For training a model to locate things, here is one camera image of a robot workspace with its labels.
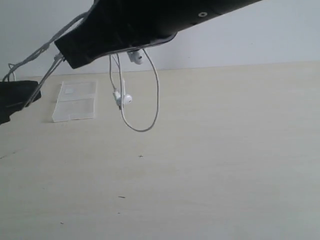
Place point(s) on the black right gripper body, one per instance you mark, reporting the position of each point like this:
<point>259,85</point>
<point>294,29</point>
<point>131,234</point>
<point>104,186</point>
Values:
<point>161,20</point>

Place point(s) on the clear plastic storage box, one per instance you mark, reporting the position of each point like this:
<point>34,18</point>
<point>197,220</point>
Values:
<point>75,101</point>

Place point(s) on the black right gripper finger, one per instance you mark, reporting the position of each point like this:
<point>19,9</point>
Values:
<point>98,36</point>

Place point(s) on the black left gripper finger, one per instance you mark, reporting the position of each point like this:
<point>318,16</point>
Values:
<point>13,96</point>

